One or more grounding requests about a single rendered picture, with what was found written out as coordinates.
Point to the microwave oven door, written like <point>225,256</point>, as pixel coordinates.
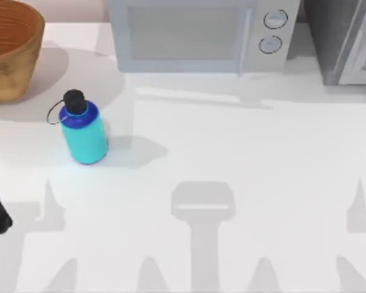
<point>183,35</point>

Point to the brown wooden basket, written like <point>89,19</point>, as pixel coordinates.
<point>9,52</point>

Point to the pale microwave oven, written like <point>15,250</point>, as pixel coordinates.
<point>201,33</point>

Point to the microwave knob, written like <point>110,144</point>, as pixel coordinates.
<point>270,44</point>
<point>275,19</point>

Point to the grey cabinet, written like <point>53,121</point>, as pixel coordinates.
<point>344,39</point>

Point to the blue and turquoise bottle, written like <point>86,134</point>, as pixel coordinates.
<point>84,137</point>

